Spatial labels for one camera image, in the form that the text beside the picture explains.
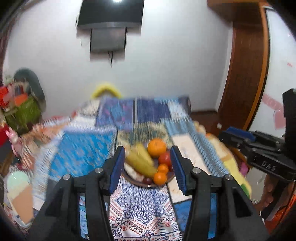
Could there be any orange mandarin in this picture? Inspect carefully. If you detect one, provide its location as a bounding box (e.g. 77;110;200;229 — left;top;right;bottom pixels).
153;172;167;186

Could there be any long yellow sugarcane piece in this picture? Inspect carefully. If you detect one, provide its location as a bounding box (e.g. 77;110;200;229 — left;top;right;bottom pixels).
125;151;157;178

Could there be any person's right hand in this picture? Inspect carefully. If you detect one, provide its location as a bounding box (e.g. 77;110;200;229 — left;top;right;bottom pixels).
259;175;278;211

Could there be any peach fleece blanket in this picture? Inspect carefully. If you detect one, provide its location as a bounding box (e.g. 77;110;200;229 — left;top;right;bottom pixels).
193;121;252;198

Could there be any ice cream shaped cushion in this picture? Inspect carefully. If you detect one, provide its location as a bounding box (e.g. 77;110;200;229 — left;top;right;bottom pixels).
6;171;34;227

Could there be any red tomato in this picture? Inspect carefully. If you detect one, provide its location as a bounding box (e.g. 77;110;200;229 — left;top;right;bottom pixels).
158;151;171;167

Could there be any dark purple round plate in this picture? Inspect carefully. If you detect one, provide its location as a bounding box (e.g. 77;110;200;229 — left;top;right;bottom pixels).
121;148;176;188

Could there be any large orange on plate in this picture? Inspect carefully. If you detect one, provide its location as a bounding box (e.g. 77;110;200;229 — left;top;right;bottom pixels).
147;138;167;158

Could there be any small orange behind cane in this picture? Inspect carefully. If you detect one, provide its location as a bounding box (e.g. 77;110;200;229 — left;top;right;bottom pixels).
158;164;169;175

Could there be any blue patchwork bedspread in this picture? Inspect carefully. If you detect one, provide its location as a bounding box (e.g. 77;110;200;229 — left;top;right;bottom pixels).
29;98;227;240

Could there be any pale peeled pomelo piece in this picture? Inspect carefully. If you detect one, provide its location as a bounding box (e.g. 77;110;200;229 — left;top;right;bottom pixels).
123;163;144;182

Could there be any pink toy figure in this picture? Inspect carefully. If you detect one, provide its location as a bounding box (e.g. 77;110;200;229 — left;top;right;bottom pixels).
6;127;23;157

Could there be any short yellow sugarcane piece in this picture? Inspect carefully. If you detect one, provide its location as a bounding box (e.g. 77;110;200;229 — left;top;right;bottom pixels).
135;143;154;166

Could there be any dark red grape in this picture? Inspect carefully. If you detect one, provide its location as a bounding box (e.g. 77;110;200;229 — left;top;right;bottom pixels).
142;178;153;185

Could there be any red gift box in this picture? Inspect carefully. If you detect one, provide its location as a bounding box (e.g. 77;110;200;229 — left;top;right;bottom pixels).
0;125;9;147

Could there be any green fabric storage box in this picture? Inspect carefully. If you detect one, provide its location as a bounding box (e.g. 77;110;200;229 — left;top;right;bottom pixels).
4;96;42;135

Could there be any orange box in pile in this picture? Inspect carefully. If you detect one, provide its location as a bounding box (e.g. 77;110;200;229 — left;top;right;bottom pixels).
14;93;28;106

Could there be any yellow curved chair back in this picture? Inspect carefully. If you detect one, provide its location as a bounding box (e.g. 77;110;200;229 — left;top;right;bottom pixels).
91;83;122;99

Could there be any grey plush pillow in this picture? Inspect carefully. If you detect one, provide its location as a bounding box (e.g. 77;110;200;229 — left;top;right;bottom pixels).
14;68;47;113

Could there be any black wall-mounted box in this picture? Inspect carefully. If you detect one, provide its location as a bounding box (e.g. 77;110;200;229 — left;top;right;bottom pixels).
90;28;127;53

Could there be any black wall television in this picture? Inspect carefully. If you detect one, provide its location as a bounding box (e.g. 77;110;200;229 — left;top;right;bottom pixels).
77;1;144;29

